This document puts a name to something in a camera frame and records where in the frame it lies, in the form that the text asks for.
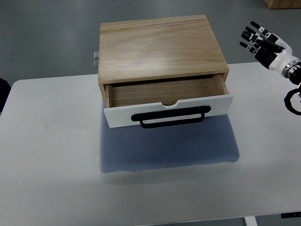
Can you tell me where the black table control panel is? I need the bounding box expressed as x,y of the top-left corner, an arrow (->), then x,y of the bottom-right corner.
281,211 -> 301,218

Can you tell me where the wooden box top corner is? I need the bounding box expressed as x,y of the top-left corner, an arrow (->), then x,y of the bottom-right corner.
264,0 -> 301,9

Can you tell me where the blue grey mesh mat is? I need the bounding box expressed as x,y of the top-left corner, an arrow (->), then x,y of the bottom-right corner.
99,107 -> 239,173

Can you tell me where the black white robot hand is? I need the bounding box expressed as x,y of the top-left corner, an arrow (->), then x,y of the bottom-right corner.
239,21 -> 301,85

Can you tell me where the white top drawer black handle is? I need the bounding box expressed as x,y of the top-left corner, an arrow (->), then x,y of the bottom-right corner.
103,74 -> 233,128

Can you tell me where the metal clamp behind cabinet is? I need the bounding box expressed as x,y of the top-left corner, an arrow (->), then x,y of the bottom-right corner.
93,51 -> 99,69

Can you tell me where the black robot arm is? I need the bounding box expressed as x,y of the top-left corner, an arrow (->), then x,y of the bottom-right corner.
284,65 -> 301,115

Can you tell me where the black object left edge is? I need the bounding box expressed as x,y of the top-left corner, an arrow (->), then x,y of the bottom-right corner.
0,78 -> 11,112

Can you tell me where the white table leg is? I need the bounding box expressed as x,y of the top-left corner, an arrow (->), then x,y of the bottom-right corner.
244,216 -> 258,226

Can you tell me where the wooden drawer cabinet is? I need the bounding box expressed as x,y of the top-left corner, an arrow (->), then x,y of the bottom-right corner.
98,15 -> 229,107

